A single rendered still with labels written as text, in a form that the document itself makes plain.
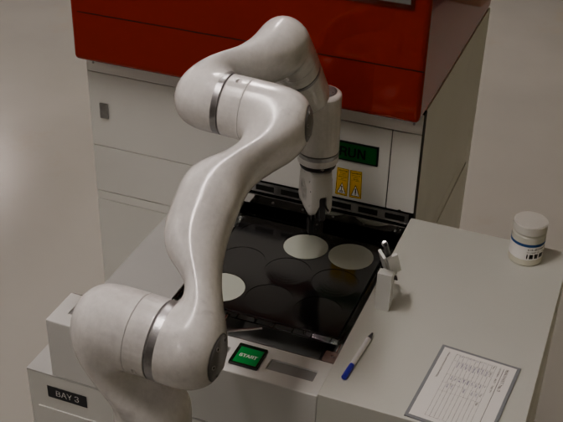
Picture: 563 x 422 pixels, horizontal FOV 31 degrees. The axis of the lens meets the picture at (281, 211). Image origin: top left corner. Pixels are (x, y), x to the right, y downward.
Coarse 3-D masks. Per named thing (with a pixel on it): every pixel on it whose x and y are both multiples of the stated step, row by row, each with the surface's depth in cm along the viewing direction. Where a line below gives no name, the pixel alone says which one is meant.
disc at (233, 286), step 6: (222, 276) 215; (228, 276) 216; (234, 276) 216; (222, 282) 214; (228, 282) 214; (234, 282) 214; (240, 282) 214; (222, 288) 212; (228, 288) 212; (234, 288) 212; (240, 288) 212; (228, 294) 210; (234, 294) 210; (240, 294) 210; (228, 300) 209
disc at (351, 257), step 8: (336, 248) 226; (344, 248) 226; (352, 248) 226; (360, 248) 226; (328, 256) 223; (336, 256) 223; (344, 256) 223; (352, 256) 223; (360, 256) 223; (368, 256) 223; (336, 264) 220; (344, 264) 221; (352, 264) 221; (360, 264) 221; (368, 264) 221
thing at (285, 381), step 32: (64, 320) 192; (64, 352) 195; (288, 352) 186; (224, 384) 183; (256, 384) 180; (288, 384) 178; (320, 384) 178; (192, 416) 190; (224, 416) 187; (256, 416) 184; (288, 416) 181
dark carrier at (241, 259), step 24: (240, 240) 227; (264, 240) 228; (336, 240) 228; (240, 264) 220; (264, 264) 220; (288, 264) 220; (312, 264) 220; (264, 288) 212; (288, 288) 212; (312, 288) 213; (336, 288) 213; (360, 288) 213; (240, 312) 205; (264, 312) 205; (288, 312) 205; (312, 312) 206; (336, 312) 206; (336, 336) 199
